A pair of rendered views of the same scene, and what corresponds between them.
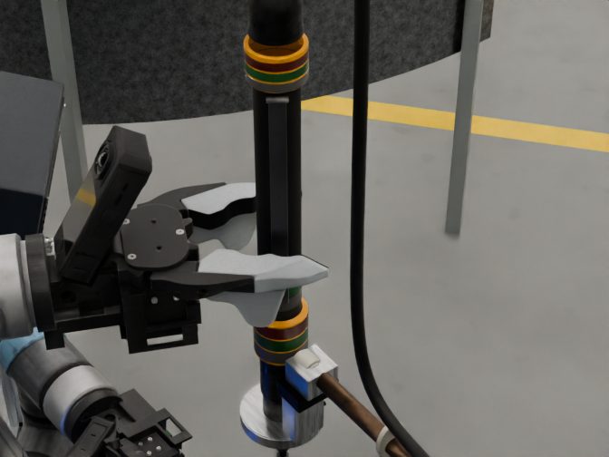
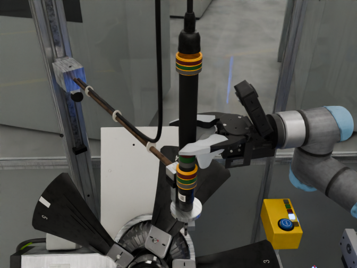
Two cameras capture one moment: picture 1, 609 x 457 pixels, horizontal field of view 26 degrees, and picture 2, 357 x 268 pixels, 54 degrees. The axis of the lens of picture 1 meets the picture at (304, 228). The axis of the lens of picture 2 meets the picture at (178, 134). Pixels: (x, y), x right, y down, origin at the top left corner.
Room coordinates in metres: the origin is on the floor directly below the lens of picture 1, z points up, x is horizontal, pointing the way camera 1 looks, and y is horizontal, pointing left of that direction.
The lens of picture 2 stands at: (1.28, 0.01, 2.02)
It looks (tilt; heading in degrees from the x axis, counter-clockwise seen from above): 35 degrees down; 181
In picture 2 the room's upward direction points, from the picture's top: straight up
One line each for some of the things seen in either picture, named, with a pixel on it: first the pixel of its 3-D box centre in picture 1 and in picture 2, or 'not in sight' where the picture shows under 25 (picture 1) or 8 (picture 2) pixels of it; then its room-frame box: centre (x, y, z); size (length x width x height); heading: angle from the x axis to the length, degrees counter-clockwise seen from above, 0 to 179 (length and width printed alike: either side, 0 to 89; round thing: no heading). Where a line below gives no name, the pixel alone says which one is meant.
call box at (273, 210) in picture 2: not in sight; (280, 224); (0.44, 0.37, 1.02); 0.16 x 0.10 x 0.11; 2
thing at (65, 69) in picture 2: not in sight; (68, 74); (0.25, -0.36, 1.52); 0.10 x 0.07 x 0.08; 37
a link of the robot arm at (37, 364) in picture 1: (46, 368); not in sight; (1.06, 0.29, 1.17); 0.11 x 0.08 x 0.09; 39
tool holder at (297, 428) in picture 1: (289, 384); (183, 191); (0.74, 0.01, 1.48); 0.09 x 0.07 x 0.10; 37
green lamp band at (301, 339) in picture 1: (280, 327); (186, 175); (0.75, 0.02, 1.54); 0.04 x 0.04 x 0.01
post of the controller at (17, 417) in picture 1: (13, 370); not in sight; (1.27, 0.40, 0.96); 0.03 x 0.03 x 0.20; 2
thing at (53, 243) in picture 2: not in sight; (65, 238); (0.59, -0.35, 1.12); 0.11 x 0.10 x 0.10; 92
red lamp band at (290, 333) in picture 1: (280, 315); (186, 170); (0.75, 0.02, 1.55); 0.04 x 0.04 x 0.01
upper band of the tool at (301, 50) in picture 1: (275, 60); (188, 63); (0.75, 0.02, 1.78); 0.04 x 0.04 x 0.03
